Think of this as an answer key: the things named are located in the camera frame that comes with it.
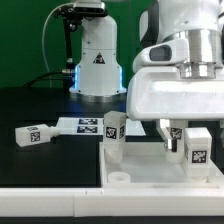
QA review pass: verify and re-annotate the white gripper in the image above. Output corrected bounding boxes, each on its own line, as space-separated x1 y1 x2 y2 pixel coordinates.
126 66 224 152

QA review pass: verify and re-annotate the white square tabletop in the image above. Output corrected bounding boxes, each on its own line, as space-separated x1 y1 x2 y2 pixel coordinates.
99 142 224 189

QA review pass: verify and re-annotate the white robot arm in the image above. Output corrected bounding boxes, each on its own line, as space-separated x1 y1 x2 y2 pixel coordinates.
125 0 224 121

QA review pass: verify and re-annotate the white marker sheet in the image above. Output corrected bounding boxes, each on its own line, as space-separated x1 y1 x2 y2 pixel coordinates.
56 117 146 136

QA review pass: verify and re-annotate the white front fence bar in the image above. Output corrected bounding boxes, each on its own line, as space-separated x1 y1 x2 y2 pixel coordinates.
0 188 224 217

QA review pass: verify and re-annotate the grey cable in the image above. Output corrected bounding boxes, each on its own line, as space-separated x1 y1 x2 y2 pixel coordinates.
41 2 70 73

